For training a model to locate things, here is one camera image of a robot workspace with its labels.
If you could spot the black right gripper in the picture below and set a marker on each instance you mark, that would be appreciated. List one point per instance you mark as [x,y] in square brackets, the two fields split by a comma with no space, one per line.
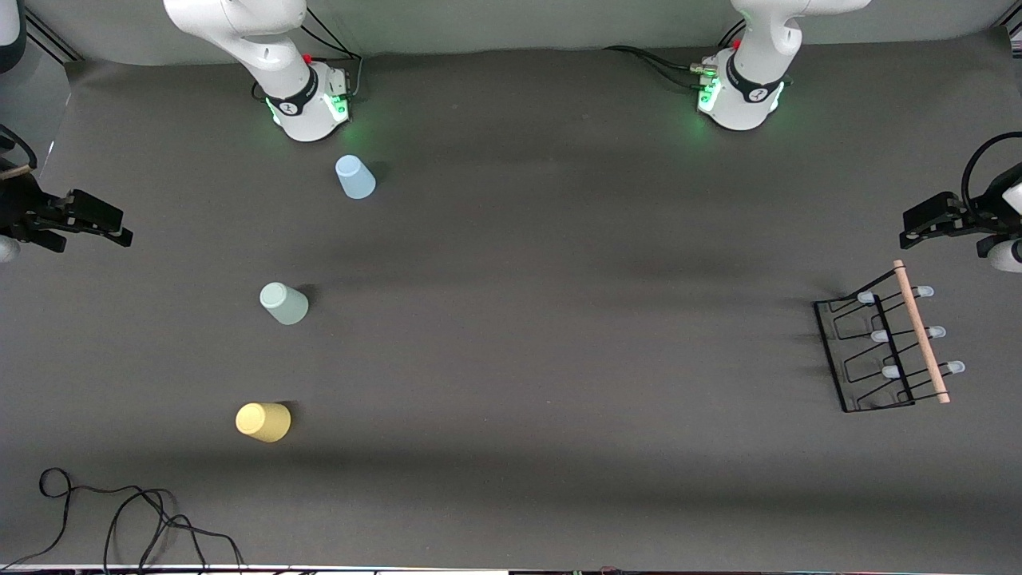
[24,209]

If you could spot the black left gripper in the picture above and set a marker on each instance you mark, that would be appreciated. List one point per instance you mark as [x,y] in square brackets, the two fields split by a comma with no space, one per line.
[976,216]

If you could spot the pale green plastic cup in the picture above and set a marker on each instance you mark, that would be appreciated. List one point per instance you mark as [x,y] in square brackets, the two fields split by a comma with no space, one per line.
[284,304]

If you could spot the yellow plastic cup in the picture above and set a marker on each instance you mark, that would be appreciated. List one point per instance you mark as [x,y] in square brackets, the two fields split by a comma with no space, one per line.
[263,422]

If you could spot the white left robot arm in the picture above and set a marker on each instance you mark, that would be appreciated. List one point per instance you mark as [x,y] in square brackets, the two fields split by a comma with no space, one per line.
[750,80]

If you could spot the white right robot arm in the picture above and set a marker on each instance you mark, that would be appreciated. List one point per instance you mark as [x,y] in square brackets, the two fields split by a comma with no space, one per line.
[279,48]

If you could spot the light blue plastic cup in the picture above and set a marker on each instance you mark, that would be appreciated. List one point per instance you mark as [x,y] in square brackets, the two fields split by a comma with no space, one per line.
[355,177]

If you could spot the dark gray table mat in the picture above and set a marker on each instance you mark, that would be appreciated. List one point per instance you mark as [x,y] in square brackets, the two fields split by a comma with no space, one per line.
[559,479]

